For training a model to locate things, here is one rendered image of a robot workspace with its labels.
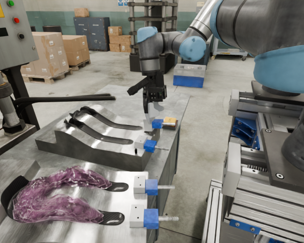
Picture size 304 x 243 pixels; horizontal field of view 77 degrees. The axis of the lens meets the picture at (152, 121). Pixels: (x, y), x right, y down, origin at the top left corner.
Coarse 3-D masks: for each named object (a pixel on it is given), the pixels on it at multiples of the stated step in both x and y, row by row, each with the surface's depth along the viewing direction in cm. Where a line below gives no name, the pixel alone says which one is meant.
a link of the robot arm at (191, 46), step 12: (216, 0) 57; (204, 12) 58; (192, 24) 60; (204, 24) 58; (180, 36) 63; (192, 36) 58; (204, 36) 60; (180, 48) 61; (192, 48) 58; (204, 48) 59; (192, 60) 60
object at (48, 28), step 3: (42, 27) 625; (45, 27) 616; (48, 27) 615; (51, 27) 617; (54, 27) 621; (57, 27) 629; (60, 27) 641; (45, 30) 622; (48, 30) 620; (51, 30) 621; (54, 30) 624; (57, 30) 631; (60, 30) 642
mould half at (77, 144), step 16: (112, 112) 97; (64, 128) 78; (96, 128) 84; (112, 128) 87; (48, 144) 83; (64, 144) 79; (80, 144) 76; (96, 144) 77; (112, 144) 77; (96, 160) 78; (112, 160) 75; (128, 160) 72; (144, 160) 74
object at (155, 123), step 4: (144, 120) 81; (152, 120) 81; (156, 120) 82; (160, 120) 82; (144, 124) 81; (148, 124) 81; (152, 124) 80; (156, 124) 80; (160, 124) 79; (164, 124) 81; (168, 124) 80; (172, 124) 79; (144, 128) 82; (148, 128) 81; (152, 128) 82; (160, 128) 80
